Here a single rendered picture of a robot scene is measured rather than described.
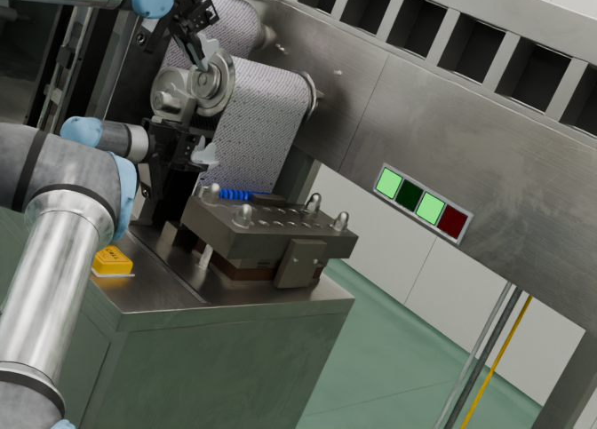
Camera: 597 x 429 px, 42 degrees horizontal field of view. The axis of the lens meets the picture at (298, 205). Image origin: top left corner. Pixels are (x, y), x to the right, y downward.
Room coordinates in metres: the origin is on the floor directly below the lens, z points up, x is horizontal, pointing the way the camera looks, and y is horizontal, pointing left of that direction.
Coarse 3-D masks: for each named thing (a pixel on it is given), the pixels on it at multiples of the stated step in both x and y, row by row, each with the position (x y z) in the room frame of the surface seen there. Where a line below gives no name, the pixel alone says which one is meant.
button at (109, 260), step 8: (112, 248) 1.36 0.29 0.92; (96, 256) 1.30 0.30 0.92; (104, 256) 1.32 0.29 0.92; (112, 256) 1.33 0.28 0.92; (120, 256) 1.34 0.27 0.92; (96, 264) 1.29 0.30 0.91; (104, 264) 1.29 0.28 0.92; (112, 264) 1.30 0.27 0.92; (120, 264) 1.32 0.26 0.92; (128, 264) 1.33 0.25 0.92; (104, 272) 1.29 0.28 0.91; (112, 272) 1.31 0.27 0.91; (120, 272) 1.32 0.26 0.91; (128, 272) 1.33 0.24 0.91
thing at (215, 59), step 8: (216, 56) 1.61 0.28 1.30; (216, 64) 1.61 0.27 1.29; (224, 64) 1.59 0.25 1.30; (224, 72) 1.59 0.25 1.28; (224, 80) 1.58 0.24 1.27; (224, 88) 1.58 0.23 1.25; (216, 96) 1.58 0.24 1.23; (200, 104) 1.61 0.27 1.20; (208, 104) 1.59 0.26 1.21; (216, 104) 1.58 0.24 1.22
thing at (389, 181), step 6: (384, 174) 1.69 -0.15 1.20; (390, 174) 1.68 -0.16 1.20; (384, 180) 1.69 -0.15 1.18; (390, 180) 1.68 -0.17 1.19; (396, 180) 1.67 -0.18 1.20; (378, 186) 1.69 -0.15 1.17; (384, 186) 1.68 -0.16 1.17; (390, 186) 1.67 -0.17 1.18; (396, 186) 1.66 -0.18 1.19; (384, 192) 1.68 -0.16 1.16; (390, 192) 1.67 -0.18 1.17
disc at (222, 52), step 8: (224, 56) 1.60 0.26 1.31; (232, 64) 1.58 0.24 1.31; (192, 72) 1.65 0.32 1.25; (232, 72) 1.58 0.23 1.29; (232, 80) 1.57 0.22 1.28; (232, 88) 1.57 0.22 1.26; (224, 96) 1.58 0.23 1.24; (224, 104) 1.57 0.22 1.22; (200, 112) 1.61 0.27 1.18; (208, 112) 1.59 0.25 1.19; (216, 112) 1.58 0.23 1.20
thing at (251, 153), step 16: (224, 128) 1.59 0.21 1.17; (240, 128) 1.63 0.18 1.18; (256, 128) 1.66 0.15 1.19; (272, 128) 1.70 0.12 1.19; (288, 128) 1.74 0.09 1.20; (224, 144) 1.61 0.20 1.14; (240, 144) 1.64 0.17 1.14; (256, 144) 1.68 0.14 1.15; (272, 144) 1.72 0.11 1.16; (288, 144) 1.76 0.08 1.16; (224, 160) 1.62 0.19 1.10; (240, 160) 1.66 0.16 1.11; (256, 160) 1.69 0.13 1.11; (272, 160) 1.73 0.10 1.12; (208, 176) 1.60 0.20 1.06; (224, 176) 1.63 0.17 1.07; (240, 176) 1.67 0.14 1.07; (256, 176) 1.71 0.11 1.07; (272, 176) 1.75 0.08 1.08
